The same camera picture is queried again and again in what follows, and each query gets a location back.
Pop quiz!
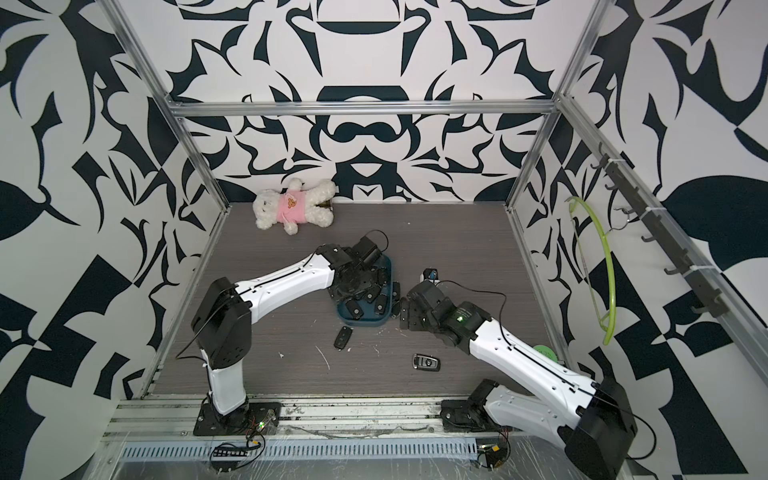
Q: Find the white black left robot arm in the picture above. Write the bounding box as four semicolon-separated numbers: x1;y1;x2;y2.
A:
191;235;392;416

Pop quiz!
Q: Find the black hook rail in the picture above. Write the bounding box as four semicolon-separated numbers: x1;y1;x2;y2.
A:
594;143;731;318

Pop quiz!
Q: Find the green curved tube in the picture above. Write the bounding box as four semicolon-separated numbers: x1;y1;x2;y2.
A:
565;196;618;346

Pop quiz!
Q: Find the teal plastic storage box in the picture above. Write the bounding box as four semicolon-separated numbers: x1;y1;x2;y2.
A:
336;255;394;327

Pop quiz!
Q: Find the green tape roll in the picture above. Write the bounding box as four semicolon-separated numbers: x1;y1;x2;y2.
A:
534;345;559;363

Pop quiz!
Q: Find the aluminium frame crossbar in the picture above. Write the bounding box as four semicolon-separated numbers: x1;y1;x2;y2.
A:
168;99;554;118

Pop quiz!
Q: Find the silver black BMW key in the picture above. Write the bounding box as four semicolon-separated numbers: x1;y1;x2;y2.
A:
412;354;441;372

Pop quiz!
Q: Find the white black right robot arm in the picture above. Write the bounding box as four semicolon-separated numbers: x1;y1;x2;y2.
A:
401;280;638;479

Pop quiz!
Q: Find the white plush bear pink shirt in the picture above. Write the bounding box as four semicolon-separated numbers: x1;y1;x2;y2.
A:
252;178;337;235

